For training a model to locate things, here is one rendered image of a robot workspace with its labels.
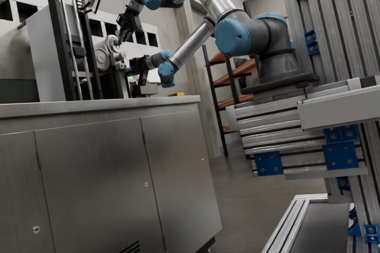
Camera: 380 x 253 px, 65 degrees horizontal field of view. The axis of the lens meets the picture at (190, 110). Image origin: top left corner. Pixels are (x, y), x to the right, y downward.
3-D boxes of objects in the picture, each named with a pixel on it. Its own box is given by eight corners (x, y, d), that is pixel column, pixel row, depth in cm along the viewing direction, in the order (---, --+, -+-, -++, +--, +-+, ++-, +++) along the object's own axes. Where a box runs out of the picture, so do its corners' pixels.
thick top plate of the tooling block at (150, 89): (141, 94, 173) (139, 83, 173) (96, 107, 194) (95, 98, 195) (158, 93, 186) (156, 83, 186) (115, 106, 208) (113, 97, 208)
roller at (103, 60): (94, 69, 152) (90, 46, 152) (64, 81, 166) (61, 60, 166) (112, 70, 162) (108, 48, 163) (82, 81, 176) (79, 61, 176)
